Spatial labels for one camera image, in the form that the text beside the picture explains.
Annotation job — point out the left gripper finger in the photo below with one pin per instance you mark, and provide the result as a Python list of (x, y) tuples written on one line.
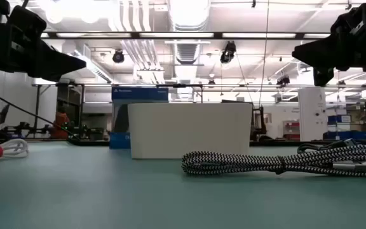
[(56, 65)]

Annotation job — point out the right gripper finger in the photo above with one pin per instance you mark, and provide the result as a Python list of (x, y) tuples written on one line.
[(322, 76), (322, 54)]

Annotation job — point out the white pillar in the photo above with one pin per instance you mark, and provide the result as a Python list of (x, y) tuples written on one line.
[(311, 114)]

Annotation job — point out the orange machine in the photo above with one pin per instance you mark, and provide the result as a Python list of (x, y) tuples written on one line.
[(60, 125)]

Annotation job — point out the blue storage bins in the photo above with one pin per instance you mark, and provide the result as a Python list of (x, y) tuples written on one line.
[(345, 135)]

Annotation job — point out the blue cardboard box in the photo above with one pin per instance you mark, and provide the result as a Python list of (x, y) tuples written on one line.
[(138, 94)]

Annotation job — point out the white plastic bin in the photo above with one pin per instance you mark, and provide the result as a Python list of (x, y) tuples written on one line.
[(189, 130)]

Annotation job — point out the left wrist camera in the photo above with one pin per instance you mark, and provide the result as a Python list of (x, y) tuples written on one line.
[(27, 22)]

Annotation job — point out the black ceiling-mounted camera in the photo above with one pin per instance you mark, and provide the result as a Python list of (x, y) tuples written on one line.
[(118, 57), (228, 52)]

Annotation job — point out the black overhead frame bar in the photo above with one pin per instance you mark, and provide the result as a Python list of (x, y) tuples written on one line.
[(132, 35)]

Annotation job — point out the black table frame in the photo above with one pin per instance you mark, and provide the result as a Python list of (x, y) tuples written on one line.
[(87, 142)]

